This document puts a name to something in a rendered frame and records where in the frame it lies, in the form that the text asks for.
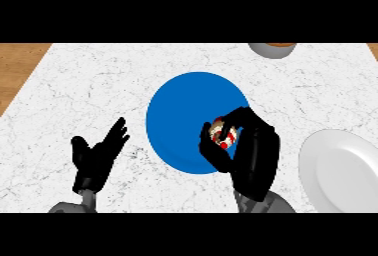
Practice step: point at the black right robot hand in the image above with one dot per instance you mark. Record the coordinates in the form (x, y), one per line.
(256, 150)

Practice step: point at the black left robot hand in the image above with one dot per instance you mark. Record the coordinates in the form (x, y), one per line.
(98, 156)

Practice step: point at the white round plate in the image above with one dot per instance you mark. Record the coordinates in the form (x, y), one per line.
(345, 173)

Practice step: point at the blue round plate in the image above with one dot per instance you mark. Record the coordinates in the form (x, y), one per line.
(182, 120)

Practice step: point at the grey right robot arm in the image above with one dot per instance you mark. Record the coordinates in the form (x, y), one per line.
(266, 204)

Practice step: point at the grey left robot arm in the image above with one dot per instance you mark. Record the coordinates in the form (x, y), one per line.
(79, 204)

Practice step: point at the grey bowl with brown contents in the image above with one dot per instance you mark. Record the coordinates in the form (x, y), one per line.
(272, 50)

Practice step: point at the red and white cupcake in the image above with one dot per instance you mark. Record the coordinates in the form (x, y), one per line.
(222, 134)

